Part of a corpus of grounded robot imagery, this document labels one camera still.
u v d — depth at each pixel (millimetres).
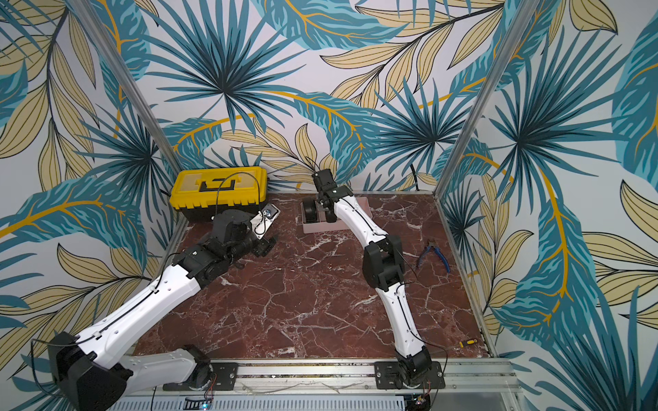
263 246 664
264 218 616
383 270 608
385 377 734
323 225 1032
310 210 1008
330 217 972
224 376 735
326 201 732
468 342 799
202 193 972
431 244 1015
